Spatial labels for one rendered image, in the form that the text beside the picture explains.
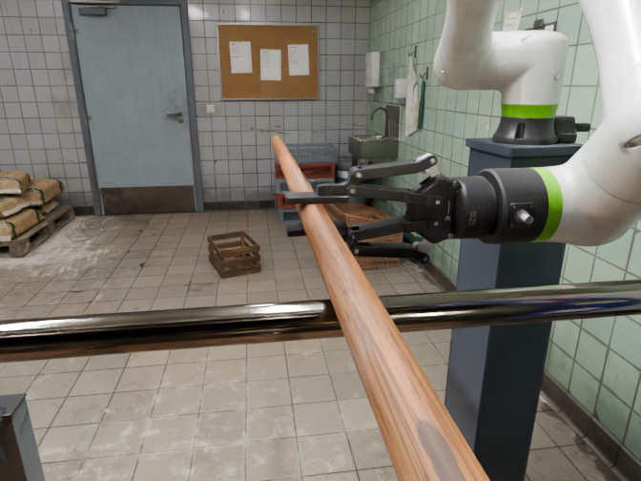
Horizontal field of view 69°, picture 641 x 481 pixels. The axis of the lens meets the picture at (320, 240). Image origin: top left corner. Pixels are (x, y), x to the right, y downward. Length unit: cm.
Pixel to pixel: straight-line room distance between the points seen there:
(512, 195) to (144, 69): 484
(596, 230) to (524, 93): 62
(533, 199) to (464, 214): 8
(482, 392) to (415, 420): 118
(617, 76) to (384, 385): 47
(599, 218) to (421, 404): 45
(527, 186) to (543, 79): 64
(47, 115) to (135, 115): 86
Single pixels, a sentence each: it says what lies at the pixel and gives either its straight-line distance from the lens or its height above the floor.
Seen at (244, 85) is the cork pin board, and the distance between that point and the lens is 514.
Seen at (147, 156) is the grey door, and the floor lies 62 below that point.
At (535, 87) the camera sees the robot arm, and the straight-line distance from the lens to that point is 120.
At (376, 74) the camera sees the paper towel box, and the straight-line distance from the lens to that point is 473.
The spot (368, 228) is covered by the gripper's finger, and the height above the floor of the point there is 117.
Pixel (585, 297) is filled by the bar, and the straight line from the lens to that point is 43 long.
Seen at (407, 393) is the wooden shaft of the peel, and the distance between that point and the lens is 21.
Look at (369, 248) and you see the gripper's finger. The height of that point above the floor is 115.
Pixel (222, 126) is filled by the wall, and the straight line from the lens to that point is 518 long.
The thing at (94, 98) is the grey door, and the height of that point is 120.
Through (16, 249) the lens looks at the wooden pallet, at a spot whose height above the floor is 7.
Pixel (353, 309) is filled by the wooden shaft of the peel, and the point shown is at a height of 121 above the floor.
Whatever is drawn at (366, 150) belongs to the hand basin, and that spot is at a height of 80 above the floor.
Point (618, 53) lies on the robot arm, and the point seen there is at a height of 136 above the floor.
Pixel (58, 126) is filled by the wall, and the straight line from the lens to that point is 552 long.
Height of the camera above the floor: 133
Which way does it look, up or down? 18 degrees down
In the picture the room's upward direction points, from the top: straight up
